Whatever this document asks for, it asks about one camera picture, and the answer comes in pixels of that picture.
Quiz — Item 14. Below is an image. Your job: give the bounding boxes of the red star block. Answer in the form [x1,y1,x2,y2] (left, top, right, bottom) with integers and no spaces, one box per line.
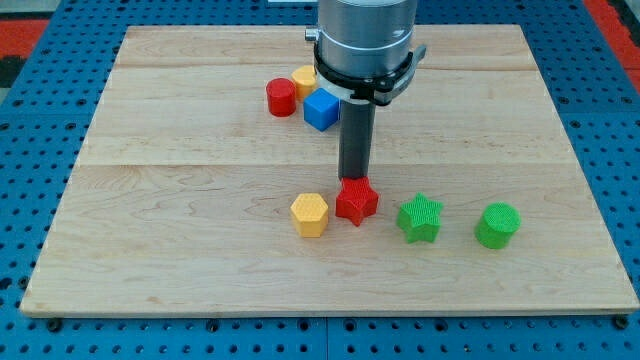
[335,177,379,227]

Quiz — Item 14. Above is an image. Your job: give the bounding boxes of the black clamp ring mount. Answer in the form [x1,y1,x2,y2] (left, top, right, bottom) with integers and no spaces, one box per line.
[313,44,427,106]

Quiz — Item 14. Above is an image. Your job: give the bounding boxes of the blue cube block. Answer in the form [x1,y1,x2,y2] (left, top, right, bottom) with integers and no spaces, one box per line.
[303,88,340,132]

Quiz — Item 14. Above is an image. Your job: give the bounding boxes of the green star block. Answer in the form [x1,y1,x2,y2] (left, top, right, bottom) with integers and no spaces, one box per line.
[396,192,444,243]

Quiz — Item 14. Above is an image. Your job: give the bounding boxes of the yellow hexagon block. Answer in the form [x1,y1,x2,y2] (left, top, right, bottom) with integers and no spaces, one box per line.
[290,193,329,238]

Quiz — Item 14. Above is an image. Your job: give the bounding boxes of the red cylinder block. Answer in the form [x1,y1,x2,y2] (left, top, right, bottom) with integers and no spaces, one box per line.
[265,78,296,117]

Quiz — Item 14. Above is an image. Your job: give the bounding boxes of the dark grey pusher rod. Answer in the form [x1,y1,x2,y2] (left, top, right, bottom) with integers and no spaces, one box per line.
[338,101,375,179]

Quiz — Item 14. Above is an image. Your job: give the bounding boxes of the green cylinder block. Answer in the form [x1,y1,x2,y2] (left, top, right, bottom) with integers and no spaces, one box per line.
[474,202,521,250]

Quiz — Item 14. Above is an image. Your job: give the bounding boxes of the yellow cylinder block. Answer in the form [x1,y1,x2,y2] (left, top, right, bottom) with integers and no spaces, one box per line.
[291,65,317,102]

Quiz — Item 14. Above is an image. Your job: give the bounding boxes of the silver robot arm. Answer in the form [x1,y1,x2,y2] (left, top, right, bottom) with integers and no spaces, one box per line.
[305,0,427,179]

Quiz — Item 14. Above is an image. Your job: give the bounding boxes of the wooden board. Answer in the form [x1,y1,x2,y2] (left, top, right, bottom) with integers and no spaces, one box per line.
[20,25,639,318]

